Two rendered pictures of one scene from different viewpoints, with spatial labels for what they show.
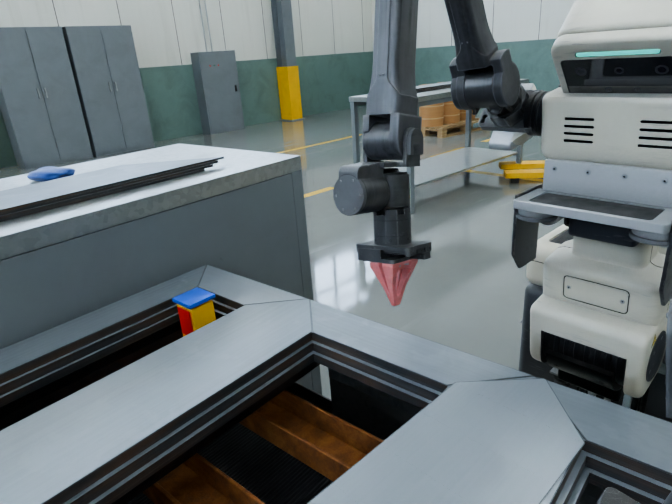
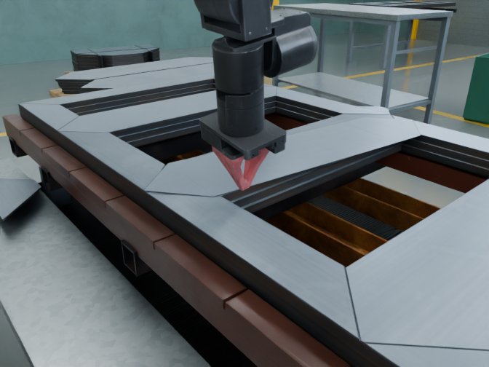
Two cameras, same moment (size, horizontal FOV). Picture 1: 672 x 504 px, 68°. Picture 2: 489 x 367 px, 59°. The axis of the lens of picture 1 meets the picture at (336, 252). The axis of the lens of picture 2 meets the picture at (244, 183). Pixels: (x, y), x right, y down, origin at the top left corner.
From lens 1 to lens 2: 124 cm
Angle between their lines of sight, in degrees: 132
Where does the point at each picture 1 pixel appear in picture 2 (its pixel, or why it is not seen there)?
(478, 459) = not seen: hidden behind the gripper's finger
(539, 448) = (195, 164)
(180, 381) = (476, 230)
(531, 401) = (172, 180)
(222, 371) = (437, 234)
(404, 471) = (277, 164)
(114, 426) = not seen: outside the picture
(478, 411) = (212, 180)
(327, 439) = not seen: hidden behind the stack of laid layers
